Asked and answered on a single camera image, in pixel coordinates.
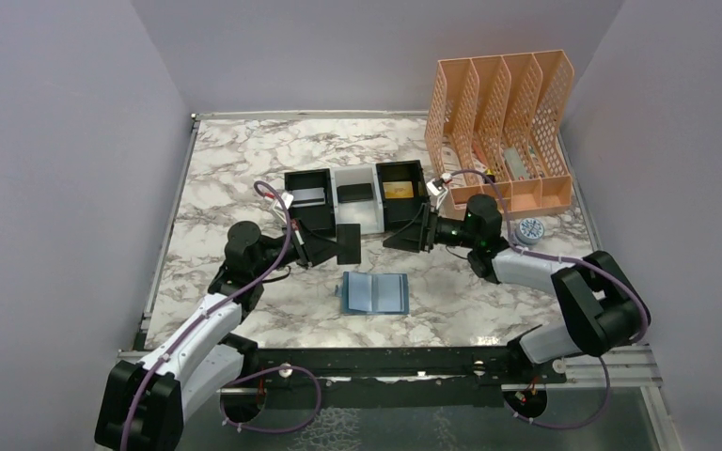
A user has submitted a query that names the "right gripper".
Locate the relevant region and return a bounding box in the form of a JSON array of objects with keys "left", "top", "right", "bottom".
[{"left": 383, "top": 203, "right": 479, "bottom": 253}]

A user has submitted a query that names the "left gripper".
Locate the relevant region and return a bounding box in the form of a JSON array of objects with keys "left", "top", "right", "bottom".
[{"left": 252, "top": 217, "right": 346, "bottom": 277}]

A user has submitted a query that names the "blue card holder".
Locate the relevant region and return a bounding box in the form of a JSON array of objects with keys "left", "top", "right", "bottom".
[{"left": 335, "top": 272, "right": 410, "bottom": 316}]

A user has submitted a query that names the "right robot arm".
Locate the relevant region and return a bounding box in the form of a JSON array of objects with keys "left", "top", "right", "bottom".
[{"left": 383, "top": 194, "right": 650, "bottom": 382}]

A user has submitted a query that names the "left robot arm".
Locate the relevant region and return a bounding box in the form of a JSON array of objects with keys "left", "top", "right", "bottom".
[{"left": 94, "top": 220, "right": 313, "bottom": 450}]

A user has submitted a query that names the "black white card tray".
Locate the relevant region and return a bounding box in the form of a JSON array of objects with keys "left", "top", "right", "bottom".
[{"left": 284, "top": 160, "right": 430, "bottom": 238}]

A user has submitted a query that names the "gold credit card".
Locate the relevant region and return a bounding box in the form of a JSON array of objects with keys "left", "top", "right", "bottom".
[{"left": 383, "top": 180, "right": 415, "bottom": 200}]

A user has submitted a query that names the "white magnetic stripe card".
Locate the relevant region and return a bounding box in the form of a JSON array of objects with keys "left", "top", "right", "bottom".
[{"left": 291, "top": 187, "right": 327, "bottom": 208}]

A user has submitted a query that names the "black credit card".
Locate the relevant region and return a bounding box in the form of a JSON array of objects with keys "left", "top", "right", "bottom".
[{"left": 337, "top": 183, "right": 374, "bottom": 204}]

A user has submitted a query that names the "white labelled box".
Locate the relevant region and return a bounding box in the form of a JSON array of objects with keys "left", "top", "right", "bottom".
[{"left": 440, "top": 139, "right": 466, "bottom": 188}]

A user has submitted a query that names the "orange file organizer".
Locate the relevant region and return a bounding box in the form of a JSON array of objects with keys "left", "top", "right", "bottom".
[{"left": 424, "top": 50, "right": 575, "bottom": 218}]

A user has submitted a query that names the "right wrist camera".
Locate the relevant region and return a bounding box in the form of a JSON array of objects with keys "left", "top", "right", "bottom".
[{"left": 425, "top": 172, "right": 452, "bottom": 210}]

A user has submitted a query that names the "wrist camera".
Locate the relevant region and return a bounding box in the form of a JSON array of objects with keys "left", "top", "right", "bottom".
[
  {"left": 425, "top": 172, "right": 452, "bottom": 210},
  {"left": 264, "top": 191, "right": 294, "bottom": 216}
]

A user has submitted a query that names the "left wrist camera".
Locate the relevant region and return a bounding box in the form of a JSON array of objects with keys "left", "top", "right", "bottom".
[{"left": 264, "top": 191, "right": 294, "bottom": 216}]

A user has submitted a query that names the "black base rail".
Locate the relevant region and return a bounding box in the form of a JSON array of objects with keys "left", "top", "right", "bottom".
[{"left": 217, "top": 346, "right": 567, "bottom": 416}]

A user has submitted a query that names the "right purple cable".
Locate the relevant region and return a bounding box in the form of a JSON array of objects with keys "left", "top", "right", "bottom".
[{"left": 435, "top": 169, "right": 651, "bottom": 430}]

